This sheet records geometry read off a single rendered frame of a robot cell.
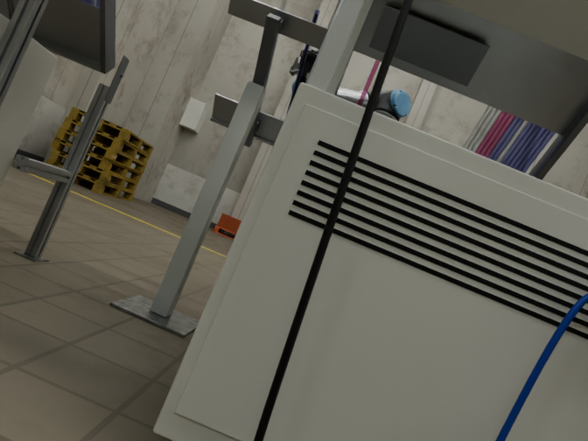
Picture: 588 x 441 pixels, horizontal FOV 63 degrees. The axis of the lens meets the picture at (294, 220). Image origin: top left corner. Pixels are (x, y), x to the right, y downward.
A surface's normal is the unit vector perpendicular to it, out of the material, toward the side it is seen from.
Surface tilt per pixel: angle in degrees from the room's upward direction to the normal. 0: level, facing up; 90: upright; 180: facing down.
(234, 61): 90
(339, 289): 90
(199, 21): 90
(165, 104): 90
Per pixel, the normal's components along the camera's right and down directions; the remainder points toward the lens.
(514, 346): -0.01, -0.05
